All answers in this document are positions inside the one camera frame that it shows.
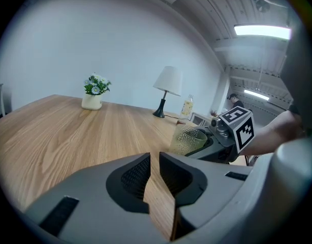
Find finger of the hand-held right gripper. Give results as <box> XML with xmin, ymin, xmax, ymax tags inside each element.
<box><xmin>194</xmin><ymin>126</ymin><xmax>215</xmax><ymax>148</ymax></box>
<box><xmin>185</xmin><ymin>143</ymin><xmax>225</xmax><ymax>162</ymax></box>

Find person's right forearm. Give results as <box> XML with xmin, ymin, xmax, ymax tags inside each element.
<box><xmin>241</xmin><ymin>109</ymin><xmax>303</xmax><ymax>156</ymax></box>

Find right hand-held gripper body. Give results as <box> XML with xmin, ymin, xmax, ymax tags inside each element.
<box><xmin>209</xmin><ymin>105</ymin><xmax>256</xmax><ymax>162</ymax></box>

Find long ceiling light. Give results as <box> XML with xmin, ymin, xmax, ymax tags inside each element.
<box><xmin>234</xmin><ymin>24</ymin><xmax>292</xmax><ymax>40</ymax></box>
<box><xmin>243</xmin><ymin>89</ymin><xmax>270</xmax><ymax>101</ymax></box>

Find clear plastic bottle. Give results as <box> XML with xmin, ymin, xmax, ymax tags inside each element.
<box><xmin>179</xmin><ymin>94</ymin><xmax>195</xmax><ymax>121</ymax></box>

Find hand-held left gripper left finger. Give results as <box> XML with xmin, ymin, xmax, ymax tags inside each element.
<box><xmin>25</xmin><ymin>152</ymin><xmax>169</xmax><ymax>244</ymax></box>

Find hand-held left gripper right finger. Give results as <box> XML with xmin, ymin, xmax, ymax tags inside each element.
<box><xmin>159</xmin><ymin>151</ymin><xmax>253</xmax><ymax>241</ymax></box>

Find person's grey shirt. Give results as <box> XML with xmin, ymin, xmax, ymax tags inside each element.
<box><xmin>279</xmin><ymin>21</ymin><xmax>312</xmax><ymax>142</ymax></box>

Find wooden table white legs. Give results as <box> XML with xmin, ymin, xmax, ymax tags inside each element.
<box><xmin>0</xmin><ymin>94</ymin><xmax>252</xmax><ymax>241</ymax></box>
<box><xmin>191</xmin><ymin>112</ymin><xmax>215</xmax><ymax>127</ymax></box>

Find white pot with flowers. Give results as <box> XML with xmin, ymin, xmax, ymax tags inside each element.
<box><xmin>81</xmin><ymin>72</ymin><xmax>112</xmax><ymax>111</ymax></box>

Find textured clear glass cup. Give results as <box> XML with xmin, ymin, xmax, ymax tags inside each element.
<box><xmin>170</xmin><ymin>125</ymin><xmax>208</xmax><ymax>157</ymax></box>

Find white shade table lamp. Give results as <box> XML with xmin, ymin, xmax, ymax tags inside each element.
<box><xmin>152</xmin><ymin>66</ymin><xmax>182</xmax><ymax>118</ymax></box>

